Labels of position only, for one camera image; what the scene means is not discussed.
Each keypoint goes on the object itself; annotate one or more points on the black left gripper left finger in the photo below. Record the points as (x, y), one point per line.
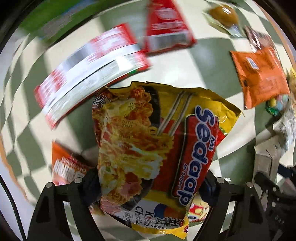
(56, 204)

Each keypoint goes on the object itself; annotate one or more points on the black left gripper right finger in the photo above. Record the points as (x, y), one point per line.
(235, 211)

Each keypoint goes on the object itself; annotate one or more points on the grey white snack packet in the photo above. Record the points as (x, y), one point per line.
(269, 152)

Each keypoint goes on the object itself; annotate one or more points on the yellow Sedaap noodle packet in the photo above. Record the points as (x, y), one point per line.
(156, 144)

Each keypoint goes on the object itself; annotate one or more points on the small yellow snack packet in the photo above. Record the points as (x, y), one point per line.
(198, 209)

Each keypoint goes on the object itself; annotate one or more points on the orange red snack packet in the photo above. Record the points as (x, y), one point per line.
(67, 165)

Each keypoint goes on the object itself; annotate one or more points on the colourful candy bag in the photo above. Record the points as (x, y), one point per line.
(277, 105)

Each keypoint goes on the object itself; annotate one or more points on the brown pastry snack packet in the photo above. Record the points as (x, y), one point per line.
(258, 40)

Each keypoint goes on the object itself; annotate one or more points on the red white snack box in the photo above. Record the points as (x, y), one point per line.
(104, 60)

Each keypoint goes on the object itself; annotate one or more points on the braised egg clear packet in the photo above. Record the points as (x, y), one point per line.
(225, 17)

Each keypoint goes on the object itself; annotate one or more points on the cardboard milk box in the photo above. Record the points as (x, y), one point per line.
(53, 20)

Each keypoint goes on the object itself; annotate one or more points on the red triangular snack packet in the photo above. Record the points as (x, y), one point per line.
(166, 28)

